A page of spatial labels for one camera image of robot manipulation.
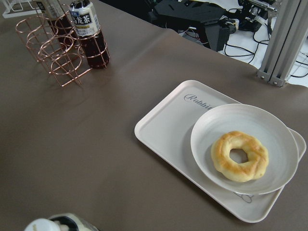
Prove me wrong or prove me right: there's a tea bottle white cap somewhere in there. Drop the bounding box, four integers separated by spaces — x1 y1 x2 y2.
23 213 99 231

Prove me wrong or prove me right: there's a white round plate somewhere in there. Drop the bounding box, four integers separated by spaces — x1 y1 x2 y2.
191 103 299 195

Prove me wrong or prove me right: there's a yellow ring donut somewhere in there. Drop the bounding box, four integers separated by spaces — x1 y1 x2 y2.
211 131 269 182

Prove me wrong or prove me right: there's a white wire cup rack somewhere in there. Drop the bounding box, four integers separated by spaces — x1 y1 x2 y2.
0 0 41 18

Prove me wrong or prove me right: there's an aluminium frame post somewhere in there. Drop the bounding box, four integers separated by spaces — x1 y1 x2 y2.
257 0 308 87

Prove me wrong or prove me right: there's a copper wire bottle rack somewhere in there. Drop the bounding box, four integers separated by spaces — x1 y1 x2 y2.
15 0 94 87

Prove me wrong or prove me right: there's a tea bottle in rack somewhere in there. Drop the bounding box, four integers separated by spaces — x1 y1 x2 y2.
34 0 78 49
69 0 110 69

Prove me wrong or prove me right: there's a cream serving tray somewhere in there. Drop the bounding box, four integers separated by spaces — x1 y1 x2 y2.
135 80 306 223

